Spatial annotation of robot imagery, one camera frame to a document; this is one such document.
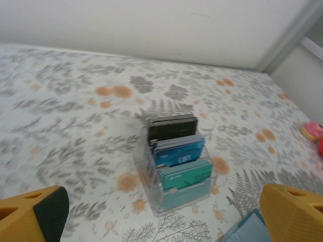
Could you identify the aluminium frame bar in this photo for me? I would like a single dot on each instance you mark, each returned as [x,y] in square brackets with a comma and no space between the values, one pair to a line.
[290,37]

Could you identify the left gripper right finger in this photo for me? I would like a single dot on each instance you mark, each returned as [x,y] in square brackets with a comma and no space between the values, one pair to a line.
[295,219]

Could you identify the blue card box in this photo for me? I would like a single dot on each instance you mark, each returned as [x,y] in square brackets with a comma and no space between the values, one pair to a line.
[202,199]

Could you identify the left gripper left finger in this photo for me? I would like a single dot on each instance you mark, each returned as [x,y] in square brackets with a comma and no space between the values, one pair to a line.
[25,219]

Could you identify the blue card holder wallet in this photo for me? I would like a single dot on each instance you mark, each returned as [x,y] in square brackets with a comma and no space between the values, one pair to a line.
[247,227]

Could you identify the blue credit card stack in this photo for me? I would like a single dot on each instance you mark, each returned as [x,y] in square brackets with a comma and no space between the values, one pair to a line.
[181,156]

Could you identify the red plush toy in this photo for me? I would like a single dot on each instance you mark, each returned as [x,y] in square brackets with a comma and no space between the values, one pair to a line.
[315,131]

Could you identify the black credit card stack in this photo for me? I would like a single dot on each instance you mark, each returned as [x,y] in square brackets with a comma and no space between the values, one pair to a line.
[174,127]

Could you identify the teal credit card stack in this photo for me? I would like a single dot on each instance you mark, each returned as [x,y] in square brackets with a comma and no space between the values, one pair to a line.
[186,176]

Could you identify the floral tablecloth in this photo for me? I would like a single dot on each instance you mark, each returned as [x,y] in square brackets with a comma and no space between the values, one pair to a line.
[75,126]

